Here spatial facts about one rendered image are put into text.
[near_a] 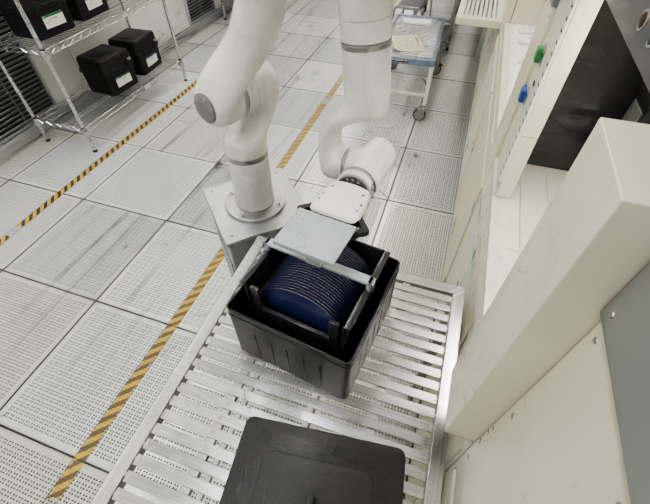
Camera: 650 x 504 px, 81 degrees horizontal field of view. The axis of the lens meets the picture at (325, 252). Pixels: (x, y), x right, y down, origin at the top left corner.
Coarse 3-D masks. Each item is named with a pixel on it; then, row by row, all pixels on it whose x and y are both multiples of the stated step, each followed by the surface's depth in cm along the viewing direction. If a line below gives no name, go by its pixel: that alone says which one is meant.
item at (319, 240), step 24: (312, 216) 71; (264, 240) 78; (288, 240) 67; (312, 240) 67; (336, 240) 67; (264, 264) 78; (312, 264) 73; (336, 264) 74; (384, 264) 77; (264, 288) 79; (264, 312) 78; (360, 312) 77; (312, 336) 75; (336, 336) 70
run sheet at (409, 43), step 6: (396, 36) 294; (402, 36) 294; (408, 36) 294; (414, 36) 294; (396, 42) 286; (402, 42) 286; (408, 42) 286; (414, 42) 286; (420, 42) 286; (396, 48) 278; (402, 48) 279; (408, 48) 279; (414, 48) 279; (420, 48) 279; (426, 48) 278
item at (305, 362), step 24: (240, 288) 79; (384, 288) 93; (240, 312) 83; (384, 312) 89; (240, 336) 83; (264, 336) 77; (288, 336) 72; (360, 336) 90; (264, 360) 87; (288, 360) 80; (312, 360) 74; (336, 360) 69; (360, 360) 78; (312, 384) 83; (336, 384) 77
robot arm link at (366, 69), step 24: (360, 48) 64; (384, 48) 65; (360, 72) 67; (384, 72) 68; (360, 96) 70; (384, 96) 71; (336, 120) 76; (360, 120) 74; (336, 144) 84; (336, 168) 85
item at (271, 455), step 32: (256, 416) 69; (256, 448) 66; (288, 448) 66; (320, 448) 66; (352, 448) 66; (384, 448) 66; (256, 480) 62; (288, 480) 62; (320, 480) 62; (352, 480) 62; (384, 480) 62
